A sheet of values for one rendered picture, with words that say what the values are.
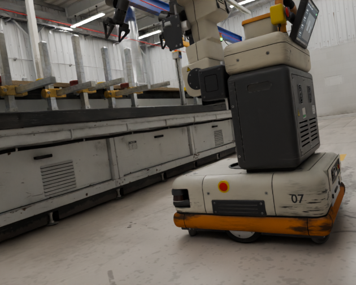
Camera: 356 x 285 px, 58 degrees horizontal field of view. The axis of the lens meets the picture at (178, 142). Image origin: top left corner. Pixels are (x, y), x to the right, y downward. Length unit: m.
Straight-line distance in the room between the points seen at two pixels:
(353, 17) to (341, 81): 2.00
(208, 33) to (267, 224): 0.91
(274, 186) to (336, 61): 11.03
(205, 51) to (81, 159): 1.27
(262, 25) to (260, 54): 0.22
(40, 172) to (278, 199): 1.49
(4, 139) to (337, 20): 11.52
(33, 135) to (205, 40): 1.05
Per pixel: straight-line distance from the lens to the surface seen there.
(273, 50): 1.29
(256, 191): 1.30
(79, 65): 2.19
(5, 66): 1.90
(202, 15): 1.65
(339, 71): 12.16
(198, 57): 1.59
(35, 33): 3.31
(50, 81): 1.65
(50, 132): 1.99
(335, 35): 12.32
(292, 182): 1.26
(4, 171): 2.09
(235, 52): 1.34
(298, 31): 1.43
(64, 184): 2.31
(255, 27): 1.50
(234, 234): 1.41
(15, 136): 1.87
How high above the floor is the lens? 0.52
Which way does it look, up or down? 3 degrees down
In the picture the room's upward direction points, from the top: 8 degrees counter-clockwise
